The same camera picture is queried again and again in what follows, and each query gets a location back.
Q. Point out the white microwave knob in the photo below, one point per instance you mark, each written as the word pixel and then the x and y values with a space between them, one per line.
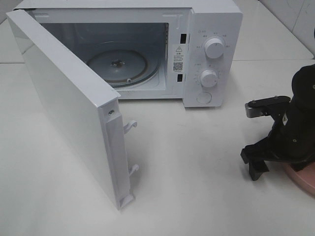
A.
pixel 209 78
pixel 214 47

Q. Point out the white microwave door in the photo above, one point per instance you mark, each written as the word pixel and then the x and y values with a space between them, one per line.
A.
pixel 80 104

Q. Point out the white microwave oven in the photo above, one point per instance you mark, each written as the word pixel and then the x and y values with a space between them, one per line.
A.
pixel 174 31

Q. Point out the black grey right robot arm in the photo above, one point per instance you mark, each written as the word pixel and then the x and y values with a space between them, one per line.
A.
pixel 303 88

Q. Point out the glass microwave turntable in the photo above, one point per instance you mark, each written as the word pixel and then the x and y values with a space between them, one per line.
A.
pixel 122 68

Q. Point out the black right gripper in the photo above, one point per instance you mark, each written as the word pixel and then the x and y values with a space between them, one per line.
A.
pixel 291 139

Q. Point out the pink round plate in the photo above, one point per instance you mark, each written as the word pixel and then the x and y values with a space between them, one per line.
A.
pixel 304 178

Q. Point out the white upper microwave knob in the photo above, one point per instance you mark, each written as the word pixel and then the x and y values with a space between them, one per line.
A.
pixel 214 47

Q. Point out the white lower microwave knob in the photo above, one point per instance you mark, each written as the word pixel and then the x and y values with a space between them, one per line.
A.
pixel 209 78

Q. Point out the round white door button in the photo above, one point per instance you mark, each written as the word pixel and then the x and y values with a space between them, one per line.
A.
pixel 204 98

